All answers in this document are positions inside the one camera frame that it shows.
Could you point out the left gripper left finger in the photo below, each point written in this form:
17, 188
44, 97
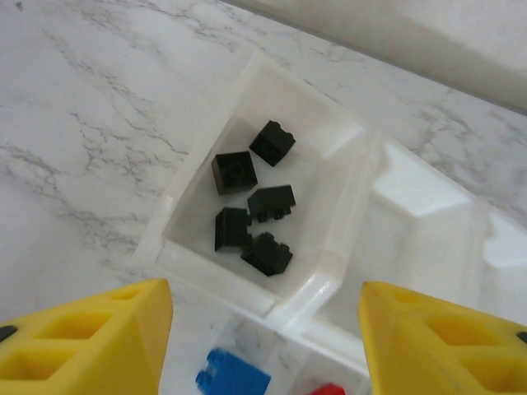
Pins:
82, 354

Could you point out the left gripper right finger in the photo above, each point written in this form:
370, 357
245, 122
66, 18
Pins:
444, 354

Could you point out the black lego brick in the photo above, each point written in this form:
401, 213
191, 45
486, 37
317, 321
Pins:
267, 253
271, 201
230, 230
272, 142
234, 173

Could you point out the red lego brick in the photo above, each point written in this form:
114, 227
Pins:
329, 390

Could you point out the blue lego brick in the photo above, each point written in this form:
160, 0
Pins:
230, 374

